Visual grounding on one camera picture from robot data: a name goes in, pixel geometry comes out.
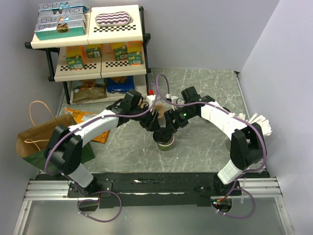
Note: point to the green small box centre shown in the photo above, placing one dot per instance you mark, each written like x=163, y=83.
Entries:
x=94, y=52

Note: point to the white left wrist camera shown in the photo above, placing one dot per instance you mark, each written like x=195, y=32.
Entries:
x=150, y=97

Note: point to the green paper coffee cup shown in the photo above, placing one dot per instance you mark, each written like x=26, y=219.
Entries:
x=166, y=146

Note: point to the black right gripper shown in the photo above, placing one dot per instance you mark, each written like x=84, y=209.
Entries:
x=170, y=115

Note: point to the brown snack bag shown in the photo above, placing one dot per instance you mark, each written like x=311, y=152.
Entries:
x=88, y=90

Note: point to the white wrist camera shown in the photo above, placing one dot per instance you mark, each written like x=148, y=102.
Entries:
x=172, y=99
x=150, y=97

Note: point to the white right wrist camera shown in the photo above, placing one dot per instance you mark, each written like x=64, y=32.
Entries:
x=172, y=99

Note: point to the green small box left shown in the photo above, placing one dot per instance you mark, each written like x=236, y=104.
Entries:
x=75, y=62

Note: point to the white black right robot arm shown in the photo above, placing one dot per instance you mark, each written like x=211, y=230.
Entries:
x=247, y=145

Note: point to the brown paper bag with handles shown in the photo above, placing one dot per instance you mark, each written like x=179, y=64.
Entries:
x=31, y=143

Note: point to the black plastic cup lid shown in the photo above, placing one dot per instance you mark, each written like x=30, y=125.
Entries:
x=161, y=137

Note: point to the grey cup of straws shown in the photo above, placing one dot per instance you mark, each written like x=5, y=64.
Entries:
x=259, y=119

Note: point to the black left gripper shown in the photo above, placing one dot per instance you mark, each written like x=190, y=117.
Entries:
x=151, y=122

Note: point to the green small box front-right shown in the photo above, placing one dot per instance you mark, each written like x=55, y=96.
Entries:
x=135, y=58

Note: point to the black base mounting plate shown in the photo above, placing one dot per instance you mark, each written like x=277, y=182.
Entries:
x=152, y=189

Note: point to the blue chip bag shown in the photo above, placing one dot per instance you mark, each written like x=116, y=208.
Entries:
x=121, y=84

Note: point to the orange snack bag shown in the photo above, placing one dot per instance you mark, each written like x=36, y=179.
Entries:
x=81, y=116

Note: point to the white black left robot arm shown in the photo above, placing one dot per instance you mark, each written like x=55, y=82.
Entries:
x=64, y=149

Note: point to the striped purple cloth pad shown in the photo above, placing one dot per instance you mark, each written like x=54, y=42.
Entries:
x=113, y=19

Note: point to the green small box right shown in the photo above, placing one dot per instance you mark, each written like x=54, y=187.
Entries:
x=120, y=53

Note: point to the teal tissue box front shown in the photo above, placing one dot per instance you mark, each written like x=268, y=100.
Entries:
x=60, y=30

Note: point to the brown cardboard cup carrier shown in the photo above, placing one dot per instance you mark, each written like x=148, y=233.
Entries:
x=160, y=109

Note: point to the cream three-tier shelf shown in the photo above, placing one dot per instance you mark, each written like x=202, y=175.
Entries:
x=106, y=66

